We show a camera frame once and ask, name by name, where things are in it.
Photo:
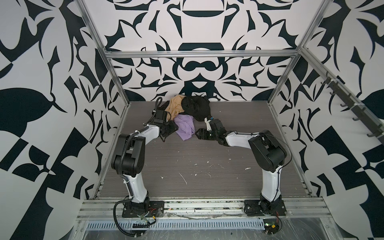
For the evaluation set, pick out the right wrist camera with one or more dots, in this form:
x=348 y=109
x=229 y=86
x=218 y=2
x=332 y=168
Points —
x=207 y=122

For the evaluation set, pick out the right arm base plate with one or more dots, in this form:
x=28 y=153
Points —
x=264 y=208

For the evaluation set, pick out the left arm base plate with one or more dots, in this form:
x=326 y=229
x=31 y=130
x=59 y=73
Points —
x=133 y=210

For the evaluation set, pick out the black cloth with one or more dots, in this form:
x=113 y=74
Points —
x=198 y=107

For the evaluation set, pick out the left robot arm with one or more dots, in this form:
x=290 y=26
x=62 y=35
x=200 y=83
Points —
x=129 y=157

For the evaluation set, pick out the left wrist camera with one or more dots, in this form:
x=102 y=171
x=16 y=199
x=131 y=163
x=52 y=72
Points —
x=160 y=117

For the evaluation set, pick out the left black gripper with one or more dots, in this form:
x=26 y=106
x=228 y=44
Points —
x=175 y=127

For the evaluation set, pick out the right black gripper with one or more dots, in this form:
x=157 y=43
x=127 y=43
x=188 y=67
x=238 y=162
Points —
x=201 y=130

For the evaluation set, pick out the black hook rack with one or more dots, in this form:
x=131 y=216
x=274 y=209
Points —
x=352 y=103

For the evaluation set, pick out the tan cloth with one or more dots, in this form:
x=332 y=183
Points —
x=174 y=107

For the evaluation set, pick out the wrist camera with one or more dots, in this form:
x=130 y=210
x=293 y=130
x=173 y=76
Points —
x=207 y=122
x=160 y=117

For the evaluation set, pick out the purple cloth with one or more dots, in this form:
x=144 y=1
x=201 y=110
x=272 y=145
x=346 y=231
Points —
x=186 y=127

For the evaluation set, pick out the aluminium frame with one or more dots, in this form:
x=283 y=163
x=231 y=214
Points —
x=277 y=51

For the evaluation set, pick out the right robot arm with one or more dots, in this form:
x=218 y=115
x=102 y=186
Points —
x=267 y=150

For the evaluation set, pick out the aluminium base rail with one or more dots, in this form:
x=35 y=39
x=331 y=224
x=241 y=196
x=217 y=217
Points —
x=300 y=207

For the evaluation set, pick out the white slotted cable duct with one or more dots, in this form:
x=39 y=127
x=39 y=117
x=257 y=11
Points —
x=199 y=224

